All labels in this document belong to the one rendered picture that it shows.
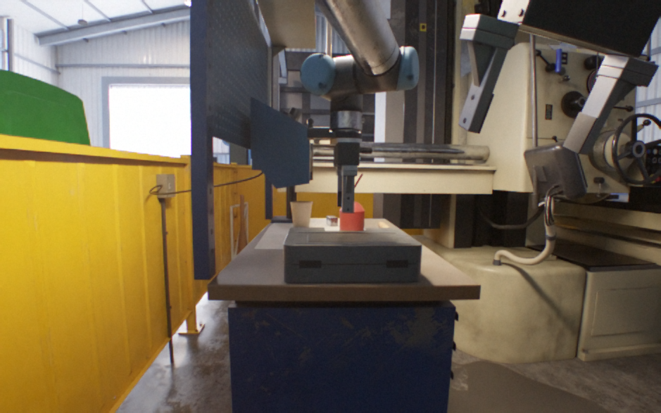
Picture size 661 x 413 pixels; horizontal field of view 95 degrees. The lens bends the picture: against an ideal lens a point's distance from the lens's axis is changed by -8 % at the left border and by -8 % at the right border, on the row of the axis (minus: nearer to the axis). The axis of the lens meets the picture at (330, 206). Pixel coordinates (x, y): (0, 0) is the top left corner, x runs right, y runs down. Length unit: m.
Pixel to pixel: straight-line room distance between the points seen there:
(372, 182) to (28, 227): 1.59
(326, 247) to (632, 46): 0.48
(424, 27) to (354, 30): 2.20
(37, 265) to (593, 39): 1.33
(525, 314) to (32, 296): 2.33
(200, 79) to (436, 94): 2.13
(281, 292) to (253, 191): 3.56
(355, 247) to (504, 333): 1.83
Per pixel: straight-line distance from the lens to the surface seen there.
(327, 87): 0.66
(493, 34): 0.35
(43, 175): 1.30
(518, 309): 2.31
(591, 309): 2.64
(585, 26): 0.38
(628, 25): 0.41
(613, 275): 2.68
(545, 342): 2.51
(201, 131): 0.63
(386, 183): 2.03
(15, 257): 1.23
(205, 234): 0.64
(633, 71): 0.44
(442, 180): 2.15
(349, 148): 0.71
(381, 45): 0.56
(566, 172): 1.54
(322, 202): 4.11
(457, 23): 2.83
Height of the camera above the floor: 1.15
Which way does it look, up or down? 6 degrees down
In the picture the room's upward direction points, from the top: 1 degrees clockwise
